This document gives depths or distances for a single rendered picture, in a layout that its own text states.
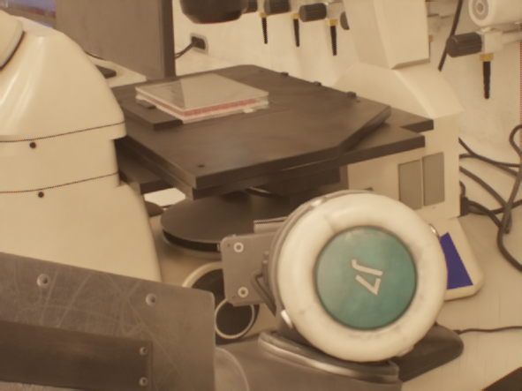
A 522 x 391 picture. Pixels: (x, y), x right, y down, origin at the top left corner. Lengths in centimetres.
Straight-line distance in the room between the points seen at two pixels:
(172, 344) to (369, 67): 66
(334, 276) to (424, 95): 50
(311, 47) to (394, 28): 94
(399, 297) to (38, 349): 19
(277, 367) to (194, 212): 50
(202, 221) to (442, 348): 27
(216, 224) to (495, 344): 28
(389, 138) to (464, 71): 71
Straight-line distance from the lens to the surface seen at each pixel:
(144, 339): 34
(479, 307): 90
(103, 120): 74
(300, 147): 70
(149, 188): 73
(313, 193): 76
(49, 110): 73
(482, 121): 144
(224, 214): 92
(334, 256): 43
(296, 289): 43
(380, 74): 96
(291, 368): 45
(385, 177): 87
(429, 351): 79
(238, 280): 61
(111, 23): 132
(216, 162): 68
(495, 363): 81
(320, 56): 183
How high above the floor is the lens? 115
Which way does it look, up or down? 18 degrees down
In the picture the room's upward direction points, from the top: 5 degrees counter-clockwise
